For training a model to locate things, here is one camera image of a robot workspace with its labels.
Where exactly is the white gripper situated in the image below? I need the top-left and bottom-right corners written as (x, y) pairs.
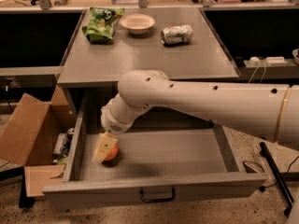
top-left (93, 105), bottom-right (131, 163)

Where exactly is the orange fruit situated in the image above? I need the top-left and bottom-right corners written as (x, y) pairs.
top-left (105, 145), bottom-right (119, 161)

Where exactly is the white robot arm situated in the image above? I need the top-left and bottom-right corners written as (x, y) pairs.
top-left (93, 70), bottom-right (299, 163)

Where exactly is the grey open drawer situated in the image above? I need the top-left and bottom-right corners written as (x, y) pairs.
top-left (43, 90), bottom-right (265, 209)

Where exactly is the grey cabinet counter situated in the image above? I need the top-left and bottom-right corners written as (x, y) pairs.
top-left (58, 7), bottom-right (239, 88)

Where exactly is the bottle in cardboard box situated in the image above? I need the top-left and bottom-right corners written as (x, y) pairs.
top-left (53, 133), bottom-right (67, 155)

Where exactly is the brown cardboard box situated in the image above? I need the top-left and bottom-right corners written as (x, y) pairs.
top-left (0, 87), bottom-right (76, 199)

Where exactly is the green chip bag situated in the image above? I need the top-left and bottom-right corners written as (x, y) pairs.
top-left (82, 7), bottom-right (125, 44)

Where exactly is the white bowl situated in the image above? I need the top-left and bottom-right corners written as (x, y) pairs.
top-left (121, 14), bottom-right (155, 35)

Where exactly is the crushed silver can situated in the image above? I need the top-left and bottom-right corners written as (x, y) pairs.
top-left (161, 24), bottom-right (192, 45)

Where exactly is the white power strip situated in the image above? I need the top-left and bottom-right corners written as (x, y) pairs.
top-left (249, 57), bottom-right (288, 66)

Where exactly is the black pole on floor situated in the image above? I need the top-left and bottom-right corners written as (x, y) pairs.
top-left (260, 142), bottom-right (293, 217)

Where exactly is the black drawer handle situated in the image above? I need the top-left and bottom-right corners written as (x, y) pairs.
top-left (139, 188), bottom-right (177, 203)

